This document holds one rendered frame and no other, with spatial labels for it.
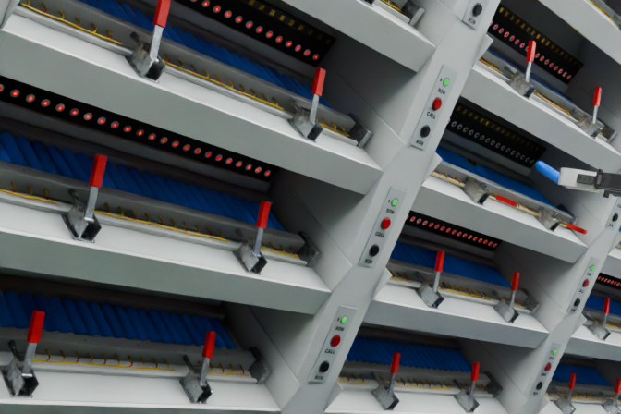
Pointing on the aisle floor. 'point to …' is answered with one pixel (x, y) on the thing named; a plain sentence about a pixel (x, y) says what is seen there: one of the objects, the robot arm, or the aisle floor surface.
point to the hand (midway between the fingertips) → (582, 180)
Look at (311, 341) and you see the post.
